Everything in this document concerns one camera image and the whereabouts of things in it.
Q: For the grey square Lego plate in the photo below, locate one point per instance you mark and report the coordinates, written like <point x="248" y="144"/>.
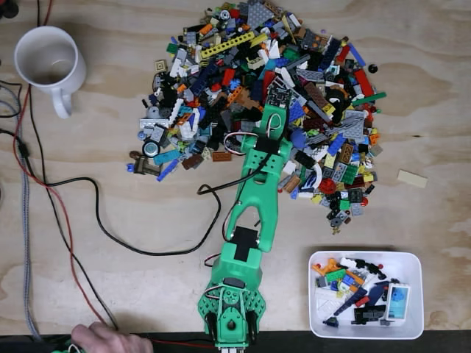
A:
<point x="247" y="127"/>

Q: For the blue dome Lego piece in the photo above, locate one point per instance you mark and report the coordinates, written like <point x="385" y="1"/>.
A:
<point x="299" y="139"/>

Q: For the brown Lego plate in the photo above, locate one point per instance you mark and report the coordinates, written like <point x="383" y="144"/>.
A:
<point x="315" y="95"/>

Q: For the orange Lego brick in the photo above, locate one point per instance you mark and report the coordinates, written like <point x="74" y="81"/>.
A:
<point x="221" y="156"/>

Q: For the white Lego arch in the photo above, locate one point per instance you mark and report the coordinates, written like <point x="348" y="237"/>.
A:
<point x="317" y="171"/>

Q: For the red round Lego piece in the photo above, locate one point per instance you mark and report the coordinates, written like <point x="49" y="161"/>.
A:
<point x="326" y="185"/>

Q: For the brown Lego brick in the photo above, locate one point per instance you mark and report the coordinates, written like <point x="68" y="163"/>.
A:
<point x="193" y="161"/>

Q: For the yellow Lego technic beam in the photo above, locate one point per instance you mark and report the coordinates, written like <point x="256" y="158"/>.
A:
<point x="228" y="45"/>

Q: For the long red Lego plate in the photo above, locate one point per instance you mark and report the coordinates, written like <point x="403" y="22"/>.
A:
<point x="363" y="82"/>

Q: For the long green Lego plate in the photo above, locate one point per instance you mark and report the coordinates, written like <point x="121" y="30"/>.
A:
<point x="369" y="99"/>

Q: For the dark grey wedge Lego plate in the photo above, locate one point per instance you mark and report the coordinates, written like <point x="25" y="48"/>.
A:
<point x="259" y="13"/>

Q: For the black round Lego piece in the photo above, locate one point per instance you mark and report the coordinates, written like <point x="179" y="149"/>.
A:
<point x="372" y="68"/>

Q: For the teal Lego plate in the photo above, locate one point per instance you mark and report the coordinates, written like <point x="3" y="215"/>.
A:
<point x="165" y="157"/>

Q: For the blue narrow Lego plate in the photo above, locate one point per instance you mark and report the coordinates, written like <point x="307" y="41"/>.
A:
<point x="168" y="170"/>

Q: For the grey small Lego plate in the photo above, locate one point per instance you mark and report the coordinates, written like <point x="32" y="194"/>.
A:
<point x="357" y="209"/>

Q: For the light grey long Lego plate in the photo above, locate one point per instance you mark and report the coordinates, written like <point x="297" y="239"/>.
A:
<point x="152" y="123"/>

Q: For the black Lego wheel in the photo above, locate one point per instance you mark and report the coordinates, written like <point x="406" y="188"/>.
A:
<point x="151" y="149"/>

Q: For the tan square Lego tile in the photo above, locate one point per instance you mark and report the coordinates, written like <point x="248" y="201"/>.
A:
<point x="160" y="66"/>

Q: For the dark brown Lego piece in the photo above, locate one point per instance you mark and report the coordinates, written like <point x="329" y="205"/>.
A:
<point x="145" y="165"/>

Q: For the tan Lego plate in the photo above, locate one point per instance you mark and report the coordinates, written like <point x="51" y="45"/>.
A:
<point x="412" y="179"/>

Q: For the orange Lego piece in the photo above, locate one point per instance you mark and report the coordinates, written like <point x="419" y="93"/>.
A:
<point x="329" y="266"/>

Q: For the bright green Lego plate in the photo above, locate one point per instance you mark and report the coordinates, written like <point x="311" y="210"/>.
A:
<point x="335" y="275"/>

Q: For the white Lego plate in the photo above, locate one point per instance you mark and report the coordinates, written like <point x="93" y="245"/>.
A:
<point x="329" y="307"/>

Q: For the dark blue Lego wedge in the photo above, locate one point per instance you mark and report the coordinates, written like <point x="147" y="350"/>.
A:
<point x="351" y="301"/>

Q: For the dark blue Lego piece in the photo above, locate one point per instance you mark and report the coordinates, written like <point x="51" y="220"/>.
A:
<point x="378" y="292"/>

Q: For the white plastic bin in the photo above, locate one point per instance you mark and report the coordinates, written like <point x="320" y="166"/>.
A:
<point x="412" y="327"/>

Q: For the person's hand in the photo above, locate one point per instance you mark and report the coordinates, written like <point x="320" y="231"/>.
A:
<point x="110" y="340"/>

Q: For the white panel with blue print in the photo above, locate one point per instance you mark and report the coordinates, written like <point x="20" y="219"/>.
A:
<point x="397" y="301"/>

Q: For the white ceramic mug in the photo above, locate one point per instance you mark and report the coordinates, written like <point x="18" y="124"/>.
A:
<point x="48" y="59"/>

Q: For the black round object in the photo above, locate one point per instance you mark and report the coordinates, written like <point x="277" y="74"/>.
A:
<point x="7" y="7"/>

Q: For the black camera circuit board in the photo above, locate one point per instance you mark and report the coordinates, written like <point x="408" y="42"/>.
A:
<point x="279" y="97"/>

